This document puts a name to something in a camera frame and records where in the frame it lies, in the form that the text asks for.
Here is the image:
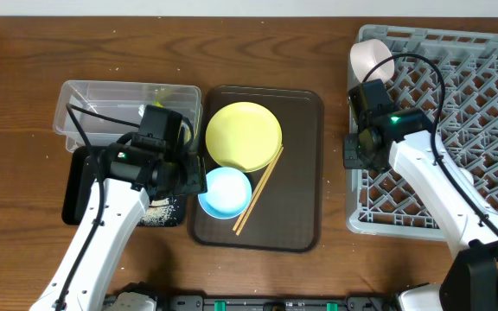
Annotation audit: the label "clear plastic bin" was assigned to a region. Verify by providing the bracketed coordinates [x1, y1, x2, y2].
[53, 80, 202, 152]

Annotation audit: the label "yellow plate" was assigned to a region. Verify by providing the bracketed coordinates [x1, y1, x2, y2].
[205, 102, 283, 173]

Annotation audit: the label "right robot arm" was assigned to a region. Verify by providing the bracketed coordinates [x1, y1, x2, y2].
[343, 109, 498, 310]

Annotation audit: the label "dark brown serving tray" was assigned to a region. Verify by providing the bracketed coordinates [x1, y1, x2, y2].
[188, 86, 323, 253]

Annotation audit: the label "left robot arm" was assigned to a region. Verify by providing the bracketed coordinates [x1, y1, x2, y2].
[32, 143, 207, 310]

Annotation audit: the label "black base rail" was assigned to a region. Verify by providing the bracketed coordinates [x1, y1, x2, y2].
[101, 282, 444, 311]

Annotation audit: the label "small white cup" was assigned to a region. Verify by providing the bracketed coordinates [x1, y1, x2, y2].
[460, 168, 474, 185]

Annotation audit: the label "black waste tray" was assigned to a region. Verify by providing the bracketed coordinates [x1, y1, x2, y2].
[61, 146, 187, 226]

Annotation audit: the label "wooden chopstick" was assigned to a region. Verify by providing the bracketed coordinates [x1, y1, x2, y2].
[235, 147, 284, 237]
[232, 145, 283, 232]

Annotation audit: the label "grey dishwasher rack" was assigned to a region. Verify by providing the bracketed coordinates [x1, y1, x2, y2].
[346, 24, 498, 241]

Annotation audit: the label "rice and food scraps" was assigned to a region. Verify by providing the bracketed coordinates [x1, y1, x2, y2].
[138, 198, 180, 227]

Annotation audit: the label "light blue bowl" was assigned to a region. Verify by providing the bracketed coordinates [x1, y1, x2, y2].
[198, 167, 252, 219]

